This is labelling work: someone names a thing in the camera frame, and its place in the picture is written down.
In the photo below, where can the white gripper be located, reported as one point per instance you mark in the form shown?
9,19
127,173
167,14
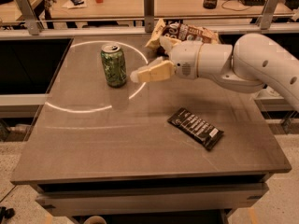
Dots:
184,60

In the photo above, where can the green soda can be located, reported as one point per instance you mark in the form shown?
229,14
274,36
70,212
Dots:
114,66

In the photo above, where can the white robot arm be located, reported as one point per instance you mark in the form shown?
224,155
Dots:
252,62

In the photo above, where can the black rxbar chocolate wrapper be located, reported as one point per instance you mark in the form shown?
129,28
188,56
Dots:
198,129

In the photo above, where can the brown yellow chip bag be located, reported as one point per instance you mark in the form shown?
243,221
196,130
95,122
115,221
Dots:
180,31

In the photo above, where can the black mesh cup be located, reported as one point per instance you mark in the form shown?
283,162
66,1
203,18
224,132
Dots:
210,4

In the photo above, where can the middle metal rail bracket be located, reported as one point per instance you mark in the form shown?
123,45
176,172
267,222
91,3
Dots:
149,15

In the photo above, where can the metal rail bracket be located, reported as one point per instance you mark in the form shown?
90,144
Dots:
149,15
265,20
33,25

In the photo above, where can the right metal rail bracket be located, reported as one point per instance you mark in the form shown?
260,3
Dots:
265,20

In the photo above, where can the left metal rail bracket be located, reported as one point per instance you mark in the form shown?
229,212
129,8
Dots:
33,25

